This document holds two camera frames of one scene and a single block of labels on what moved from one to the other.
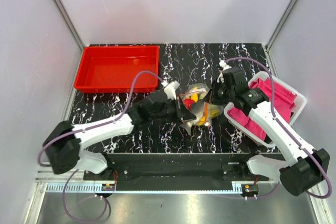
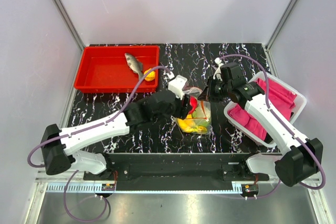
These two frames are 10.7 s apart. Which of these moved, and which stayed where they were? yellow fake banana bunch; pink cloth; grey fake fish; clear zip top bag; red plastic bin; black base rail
Moved: grey fake fish; clear zip top bag; yellow fake banana bunch
Stayed: red plastic bin; black base rail; pink cloth
